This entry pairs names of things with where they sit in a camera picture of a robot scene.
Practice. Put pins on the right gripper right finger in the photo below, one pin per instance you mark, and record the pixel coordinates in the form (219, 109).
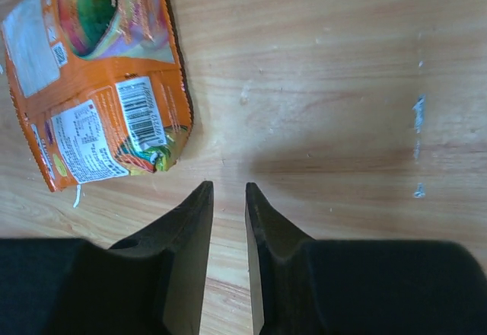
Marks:
(301, 285)

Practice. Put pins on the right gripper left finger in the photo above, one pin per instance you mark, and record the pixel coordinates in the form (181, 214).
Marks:
(151, 282)

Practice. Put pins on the orange snack packet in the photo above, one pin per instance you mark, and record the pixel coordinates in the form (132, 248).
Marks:
(98, 86)

